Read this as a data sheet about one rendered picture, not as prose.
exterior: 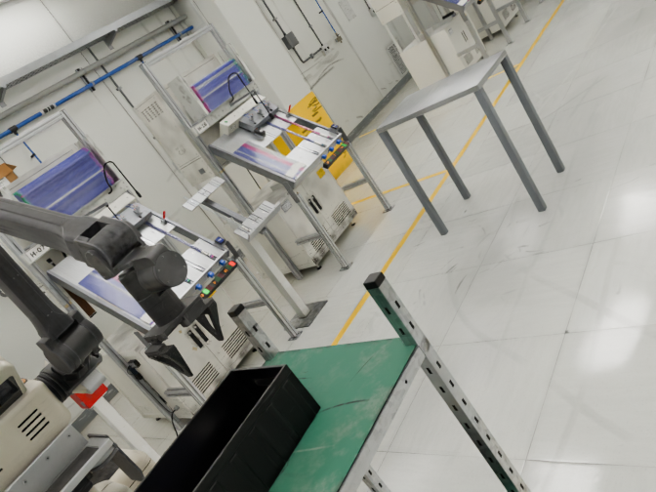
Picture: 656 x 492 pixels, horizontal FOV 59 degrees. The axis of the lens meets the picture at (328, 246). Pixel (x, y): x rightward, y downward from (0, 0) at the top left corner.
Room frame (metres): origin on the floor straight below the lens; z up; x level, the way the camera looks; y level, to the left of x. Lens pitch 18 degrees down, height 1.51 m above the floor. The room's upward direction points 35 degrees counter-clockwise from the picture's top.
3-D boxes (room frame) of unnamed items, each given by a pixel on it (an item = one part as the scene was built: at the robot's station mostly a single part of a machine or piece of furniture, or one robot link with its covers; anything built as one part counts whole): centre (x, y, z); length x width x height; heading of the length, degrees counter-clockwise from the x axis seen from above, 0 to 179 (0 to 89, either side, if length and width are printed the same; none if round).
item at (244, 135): (4.48, -0.02, 0.65); 1.01 x 0.73 x 1.29; 43
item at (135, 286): (0.96, 0.28, 1.33); 0.07 x 0.06 x 0.07; 44
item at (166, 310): (0.96, 0.29, 1.27); 0.10 x 0.07 x 0.07; 133
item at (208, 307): (0.98, 0.26, 1.20); 0.07 x 0.07 x 0.09; 43
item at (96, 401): (2.79, 1.39, 0.39); 0.24 x 0.24 x 0.78; 43
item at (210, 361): (3.62, 1.18, 0.31); 0.70 x 0.65 x 0.62; 133
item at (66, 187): (3.57, 1.06, 1.52); 0.51 x 0.13 x 0.27; 133
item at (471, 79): (3.28, -1.02, 0.40); 0.70 x 0.45 x 0.80; 41
